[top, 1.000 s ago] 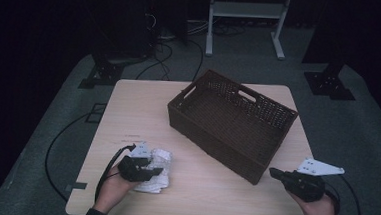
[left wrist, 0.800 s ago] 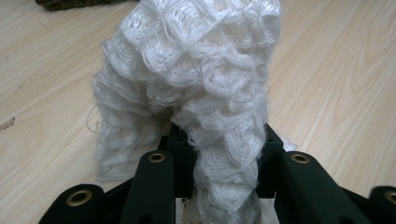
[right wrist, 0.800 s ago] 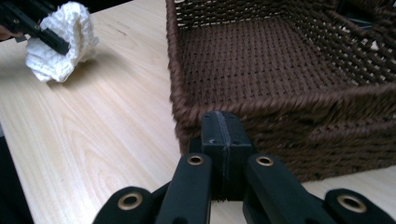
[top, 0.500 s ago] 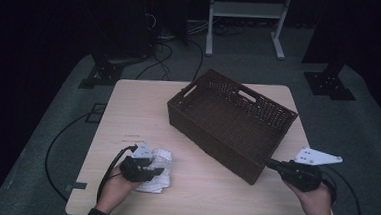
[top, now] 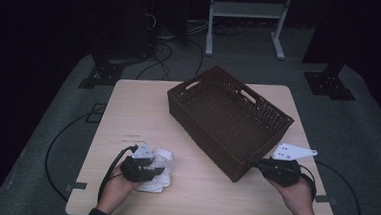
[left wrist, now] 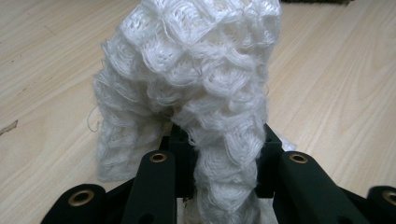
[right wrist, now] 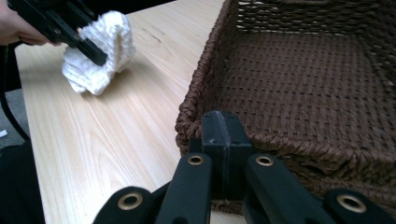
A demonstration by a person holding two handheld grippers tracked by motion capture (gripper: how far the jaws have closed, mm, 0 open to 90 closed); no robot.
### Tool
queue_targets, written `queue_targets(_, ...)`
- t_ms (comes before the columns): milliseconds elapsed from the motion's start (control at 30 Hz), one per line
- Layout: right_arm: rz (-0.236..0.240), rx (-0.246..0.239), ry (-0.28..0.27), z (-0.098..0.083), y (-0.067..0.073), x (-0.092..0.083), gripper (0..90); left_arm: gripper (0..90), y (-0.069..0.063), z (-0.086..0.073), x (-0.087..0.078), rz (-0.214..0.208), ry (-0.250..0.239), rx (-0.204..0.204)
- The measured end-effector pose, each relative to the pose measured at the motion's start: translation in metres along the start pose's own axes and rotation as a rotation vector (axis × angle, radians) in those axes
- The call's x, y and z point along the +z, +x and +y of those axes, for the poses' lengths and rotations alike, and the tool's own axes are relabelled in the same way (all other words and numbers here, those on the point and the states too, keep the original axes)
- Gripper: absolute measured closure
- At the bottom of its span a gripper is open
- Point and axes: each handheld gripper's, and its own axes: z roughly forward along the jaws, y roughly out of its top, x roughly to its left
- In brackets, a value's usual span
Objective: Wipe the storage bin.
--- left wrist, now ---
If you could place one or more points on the brown woven basket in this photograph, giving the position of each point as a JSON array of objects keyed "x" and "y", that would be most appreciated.
[{"x": 317, "y": 1}]

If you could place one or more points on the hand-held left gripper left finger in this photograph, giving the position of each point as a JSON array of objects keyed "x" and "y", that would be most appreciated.
[{"x": 155, "y": 186}]

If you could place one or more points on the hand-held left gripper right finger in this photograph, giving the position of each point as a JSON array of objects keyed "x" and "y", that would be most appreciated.
[{"x": 305, "y": 193}]

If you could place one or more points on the white knitted cloth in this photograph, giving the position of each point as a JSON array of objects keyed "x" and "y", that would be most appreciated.
[{"x": 193, "y": 71}]

